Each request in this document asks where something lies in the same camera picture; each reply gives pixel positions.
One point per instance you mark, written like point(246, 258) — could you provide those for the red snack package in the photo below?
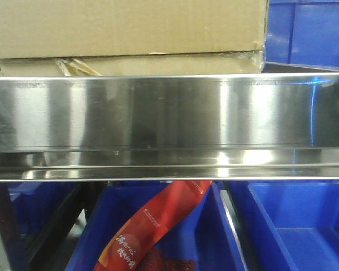
point(151, 223)

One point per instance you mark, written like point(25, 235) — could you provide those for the blue bin lower middle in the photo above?
point(204, 237)

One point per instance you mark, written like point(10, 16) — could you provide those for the blue bin lower right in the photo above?
point(291, 225)

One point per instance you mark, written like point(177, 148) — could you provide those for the blue bin lower left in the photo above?
point(35, 202)

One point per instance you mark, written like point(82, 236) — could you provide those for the blue bin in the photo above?
point(303, 32)
point(291, 225)
point(35, 202)
point(204, 237)

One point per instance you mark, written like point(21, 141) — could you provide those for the stainless steel shelf rail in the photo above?
point(235, 127)

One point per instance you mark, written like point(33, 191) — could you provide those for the blue bin upper right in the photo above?
point(303, 32)

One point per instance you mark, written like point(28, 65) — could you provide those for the brown cardboard carton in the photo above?
point(66, 38)

